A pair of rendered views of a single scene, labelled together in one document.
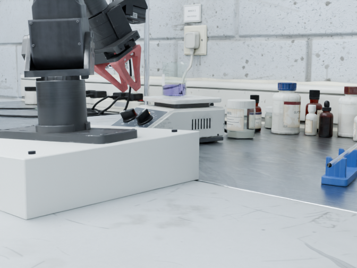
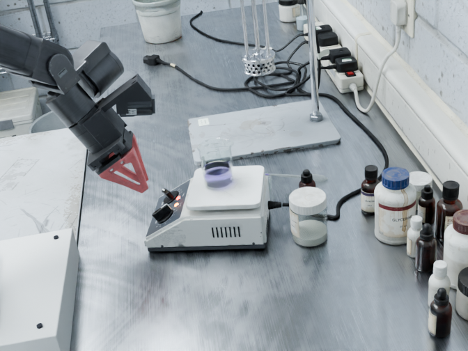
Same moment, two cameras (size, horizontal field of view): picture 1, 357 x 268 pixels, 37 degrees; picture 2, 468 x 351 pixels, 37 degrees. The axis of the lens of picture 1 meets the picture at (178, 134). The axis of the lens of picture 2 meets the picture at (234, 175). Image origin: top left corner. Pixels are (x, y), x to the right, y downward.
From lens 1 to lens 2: 96 cm
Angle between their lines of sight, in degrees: 47
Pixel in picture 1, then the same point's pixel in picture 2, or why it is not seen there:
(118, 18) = (99, 127)
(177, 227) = not seen: outside the picture
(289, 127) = (386, 235)
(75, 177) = not seen: outside the picture
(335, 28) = not seen: outside the picture
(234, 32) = (436, 21)
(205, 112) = (231, 221)
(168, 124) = (179, 231)
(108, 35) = (90, 145)
